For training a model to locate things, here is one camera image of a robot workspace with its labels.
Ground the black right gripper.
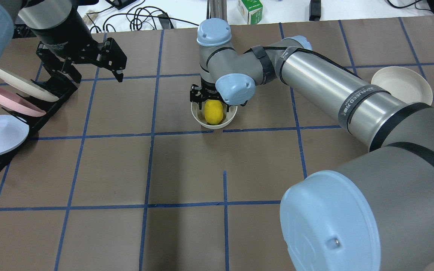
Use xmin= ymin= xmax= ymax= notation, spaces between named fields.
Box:
xmin=189 ymin=84 xmax=248 ymax=113

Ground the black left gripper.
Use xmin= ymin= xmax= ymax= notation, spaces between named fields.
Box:
xmin=36 ymin=38 xmax=127 ymax=84

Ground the yellow lemon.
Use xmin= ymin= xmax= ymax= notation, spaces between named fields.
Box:
xmin=204 ymin=100 xmax=224 ymax=125

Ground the white ceramic bowl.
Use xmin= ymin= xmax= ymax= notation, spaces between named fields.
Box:
xmin=191 ymin=99 xmax=238 ymax=130

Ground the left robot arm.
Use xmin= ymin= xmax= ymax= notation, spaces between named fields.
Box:
xmin=0 ymin=0 xmax=156 ymax=90

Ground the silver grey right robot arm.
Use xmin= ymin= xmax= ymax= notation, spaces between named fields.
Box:
xmin=191 ymin=18 xmax=434 ymax=271

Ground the black dish rack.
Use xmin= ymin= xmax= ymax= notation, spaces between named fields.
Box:
xmin=0 ymin=43 xmax=79 ymax=178

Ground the pink plate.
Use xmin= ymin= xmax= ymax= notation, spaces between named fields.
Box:
xmin=0 ymin=87 xmax=46 ymax=117

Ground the green white carton box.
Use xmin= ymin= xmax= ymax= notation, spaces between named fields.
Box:
xmin=237 ymin=0 xmax=263 ymax=25

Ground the cream plate at table top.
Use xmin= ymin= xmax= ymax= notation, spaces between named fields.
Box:
xmin=371 ymin=66 xmax=434 ymax=106

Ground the aluminium frame post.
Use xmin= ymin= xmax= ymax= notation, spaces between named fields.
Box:
xmin=206 ymin=0 xmax=228 ymax=21

